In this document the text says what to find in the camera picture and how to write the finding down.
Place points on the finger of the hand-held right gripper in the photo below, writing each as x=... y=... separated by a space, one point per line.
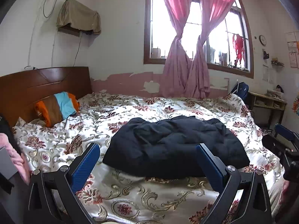
x=283 y=131

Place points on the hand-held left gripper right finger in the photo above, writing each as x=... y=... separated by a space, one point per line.
x=210 y=168

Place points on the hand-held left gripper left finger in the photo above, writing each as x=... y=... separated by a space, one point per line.
x=85 y=165

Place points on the black padded jacket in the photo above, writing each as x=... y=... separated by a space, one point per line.
x=175 y=142

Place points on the person's right forearm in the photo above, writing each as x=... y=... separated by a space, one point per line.
x=285 y=193

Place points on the red hanging clothes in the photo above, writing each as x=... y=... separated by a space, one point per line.
x=238 y=46

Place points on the colourful floral cloth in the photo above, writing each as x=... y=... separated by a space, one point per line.
x=296 y=108

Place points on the stack of papers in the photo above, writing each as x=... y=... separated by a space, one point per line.
x=274 y=93

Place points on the wooden desk with cubbies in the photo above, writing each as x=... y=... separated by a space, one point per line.
x=261 y=95

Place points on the small dark object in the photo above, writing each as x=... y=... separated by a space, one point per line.
x=279 y=88

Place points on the dark blue backpack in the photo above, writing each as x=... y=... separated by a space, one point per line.
x=241 y=89

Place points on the orange blue striped pillow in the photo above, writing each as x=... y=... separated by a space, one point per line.
x=58 y=107

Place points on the floral satin bedspread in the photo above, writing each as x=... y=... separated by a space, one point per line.
x=140 y=200

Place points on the pink garment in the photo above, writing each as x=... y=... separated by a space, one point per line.
x=19 y=165

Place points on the cream pillow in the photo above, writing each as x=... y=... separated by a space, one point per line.
x=30 y=122

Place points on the grey flat box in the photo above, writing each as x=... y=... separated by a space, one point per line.
x=7 y=165

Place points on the wooden headboard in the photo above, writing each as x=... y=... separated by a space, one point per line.
x=35 y=84

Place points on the pink curtain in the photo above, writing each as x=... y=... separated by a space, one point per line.
x=177 y=70
x=217 y=2

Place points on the small white device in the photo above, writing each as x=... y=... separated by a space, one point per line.
x=29 y=67

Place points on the wooden framed window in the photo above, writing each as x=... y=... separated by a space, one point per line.
x=161 y=28

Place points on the beige cloth covered air conditioner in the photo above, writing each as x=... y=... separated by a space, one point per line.
x=77 y=16

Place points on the white wall calendar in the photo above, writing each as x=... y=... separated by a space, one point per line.
x=266 y=73

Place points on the small wall shelf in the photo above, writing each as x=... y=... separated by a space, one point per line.
x=277 y=63

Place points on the white wall paper sheet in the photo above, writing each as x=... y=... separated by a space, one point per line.
x=292 y=46
x=293 y=60
x=289 y=36

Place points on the black wall pouch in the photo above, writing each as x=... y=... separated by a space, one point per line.
x=265 y=54

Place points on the round wall clock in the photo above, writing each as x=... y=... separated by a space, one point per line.
x=262 y=39

